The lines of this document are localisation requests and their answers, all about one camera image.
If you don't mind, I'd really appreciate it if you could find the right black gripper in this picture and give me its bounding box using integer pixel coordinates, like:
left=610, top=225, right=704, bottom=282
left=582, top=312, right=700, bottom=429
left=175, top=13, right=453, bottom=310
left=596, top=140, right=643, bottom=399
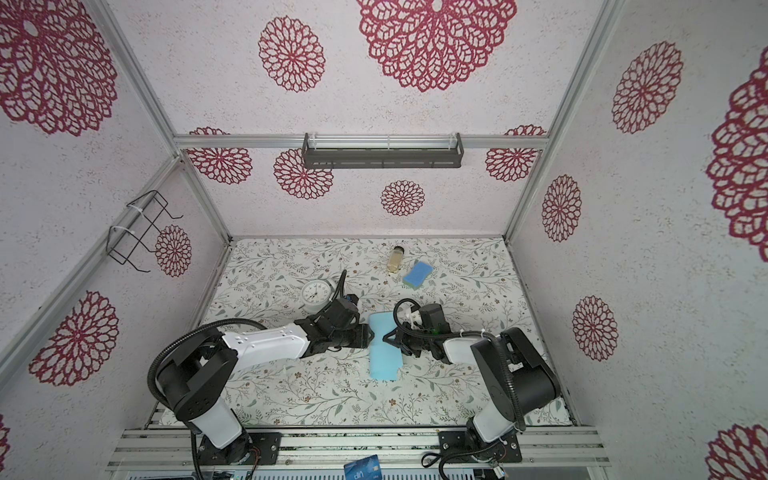
left=388, top=320, right=438, bottom=354

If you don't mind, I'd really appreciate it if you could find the light blue paper sheet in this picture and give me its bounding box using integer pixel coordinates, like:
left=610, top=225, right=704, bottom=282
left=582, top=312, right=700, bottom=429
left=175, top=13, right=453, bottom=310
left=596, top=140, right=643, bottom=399
left=368, top=312, right=403, bottom=381

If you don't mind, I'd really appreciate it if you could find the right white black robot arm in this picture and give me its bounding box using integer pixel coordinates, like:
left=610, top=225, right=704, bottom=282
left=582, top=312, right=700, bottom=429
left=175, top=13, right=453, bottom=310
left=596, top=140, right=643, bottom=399
left=383, top=298, right=561, bottom=448

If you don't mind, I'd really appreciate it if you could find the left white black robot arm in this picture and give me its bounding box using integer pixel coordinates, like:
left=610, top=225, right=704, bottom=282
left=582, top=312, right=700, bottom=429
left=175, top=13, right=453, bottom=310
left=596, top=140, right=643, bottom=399
left=147, top=298, right=374, bottom=451

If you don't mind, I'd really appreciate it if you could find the white alarm clock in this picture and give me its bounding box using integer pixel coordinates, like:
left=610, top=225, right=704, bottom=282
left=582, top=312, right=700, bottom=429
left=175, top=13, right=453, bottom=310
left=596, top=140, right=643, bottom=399
left=300, top=279, right=336, bottom=311

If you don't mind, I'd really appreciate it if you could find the blue green sponge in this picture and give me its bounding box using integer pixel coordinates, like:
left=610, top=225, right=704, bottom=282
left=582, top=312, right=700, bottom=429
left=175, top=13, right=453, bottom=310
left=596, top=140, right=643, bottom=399
left=403, top=261, right=433, bottom=289

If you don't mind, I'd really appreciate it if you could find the small yellow liquid jar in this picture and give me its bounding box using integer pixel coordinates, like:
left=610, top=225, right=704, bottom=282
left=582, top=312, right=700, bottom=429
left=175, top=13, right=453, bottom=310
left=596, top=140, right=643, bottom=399
left=387, top=245, right=405, bottom=274

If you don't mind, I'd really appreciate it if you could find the blue card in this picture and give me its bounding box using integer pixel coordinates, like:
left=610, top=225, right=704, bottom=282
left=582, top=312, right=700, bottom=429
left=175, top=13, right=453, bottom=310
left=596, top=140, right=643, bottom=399
left=343, top=455, right=383, bottom=480

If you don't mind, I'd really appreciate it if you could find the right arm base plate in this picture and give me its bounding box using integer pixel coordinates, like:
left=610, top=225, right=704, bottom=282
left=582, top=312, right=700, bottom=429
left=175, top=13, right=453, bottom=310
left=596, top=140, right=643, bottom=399
left=438, top=430, right=522, bottom=463

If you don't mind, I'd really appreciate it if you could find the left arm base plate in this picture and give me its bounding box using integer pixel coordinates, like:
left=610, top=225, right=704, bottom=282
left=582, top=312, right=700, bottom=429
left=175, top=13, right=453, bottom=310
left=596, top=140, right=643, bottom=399
left=195, top=432, right=282, bottom=466

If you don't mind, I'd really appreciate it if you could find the black wall shelf rack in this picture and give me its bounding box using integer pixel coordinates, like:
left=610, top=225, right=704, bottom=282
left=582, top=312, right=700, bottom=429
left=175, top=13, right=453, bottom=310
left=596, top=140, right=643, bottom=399
left=300, top=133, right=465, bottom=170

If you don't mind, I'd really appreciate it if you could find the black wire wall basket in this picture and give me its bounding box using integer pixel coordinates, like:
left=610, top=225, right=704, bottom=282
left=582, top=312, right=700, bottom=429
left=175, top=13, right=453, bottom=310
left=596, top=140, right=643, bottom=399
left=105, top=189, right=182, bottom=273

